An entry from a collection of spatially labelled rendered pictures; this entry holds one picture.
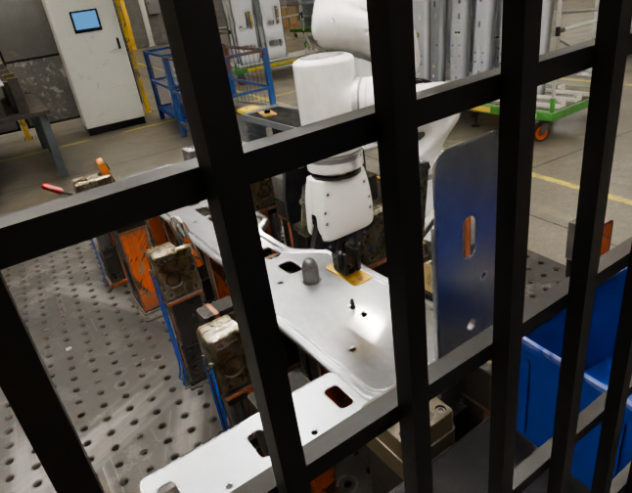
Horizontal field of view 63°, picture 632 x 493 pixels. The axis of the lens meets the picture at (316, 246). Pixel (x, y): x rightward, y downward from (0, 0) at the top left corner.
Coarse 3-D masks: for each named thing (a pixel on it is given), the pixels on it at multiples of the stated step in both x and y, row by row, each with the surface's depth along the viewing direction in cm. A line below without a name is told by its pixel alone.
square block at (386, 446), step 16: (432, 400) 59; (432, 416) 57; (448, 416) 58; (384, 432) 57; (432, 432) 57; (448, 432) 58; (368, 448) 63; (384, 448) 58; (400, 448) 55; (432, 448) 58; (384, 464) 61; (400, 464) 57; (384, 480) 62; (400, 480) 59
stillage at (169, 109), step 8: (160, 48) 726; (168, 48) 730; (144, 56) 718; (160, 56) 626; (152, 64) 697; (152, 72) 729; (152, 80) 727; (176, 80) 694; (168, 88) 647; (160, 104) 732; (168, 104) 757; (160, 112) 753; (168, 112) 696; (184, 112) 687
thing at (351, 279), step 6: (330, 264) 88; (348, 264) 85; (330, 270) 86; (348, 270) 84; (354, 270) 85; (360, 270) 85; (342, 276) 84; (348, 276) 84; (354, 276) 84; (360, 276) 83; (366, 276) 83; (348, 282) 82; (354, 282) 82; (360, 282) 82
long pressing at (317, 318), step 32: (192, 224) 130; (288, 256) 108; (320, 256) 106; (288, 288) 97; (320, 288) 96; (352, 288) 94; (384, 288) 93; (288, 320) 88; (320, 320) 86; (352, 320) 85; (384, 320) 84; (320, 352) 80; (352, 352) 78; (384, 352) 77; (352, 384) 72; (384, 384) 71
